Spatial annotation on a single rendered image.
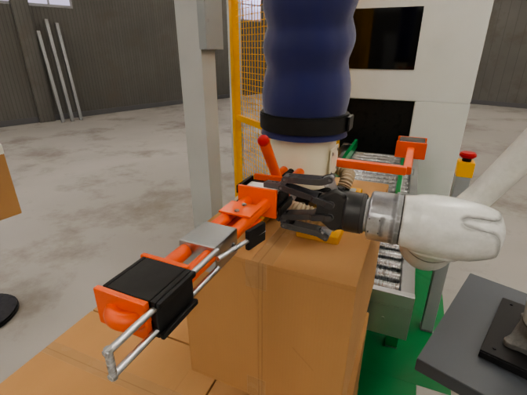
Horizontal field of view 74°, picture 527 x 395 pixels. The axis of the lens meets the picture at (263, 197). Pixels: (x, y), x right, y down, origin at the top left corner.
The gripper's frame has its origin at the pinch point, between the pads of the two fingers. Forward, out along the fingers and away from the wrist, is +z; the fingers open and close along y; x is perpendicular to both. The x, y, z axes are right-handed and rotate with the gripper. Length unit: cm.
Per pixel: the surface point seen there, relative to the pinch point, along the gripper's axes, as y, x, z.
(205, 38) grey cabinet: -32, 126, 87
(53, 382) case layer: 66, -15, 63
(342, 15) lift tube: -34.0, 21.2, -8.9
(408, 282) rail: 61, 71, -35
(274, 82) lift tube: -20.5, 18.3, 4.9
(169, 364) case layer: 66, 4, 34
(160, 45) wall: -34, 755, 604
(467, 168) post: 23, 115, -53
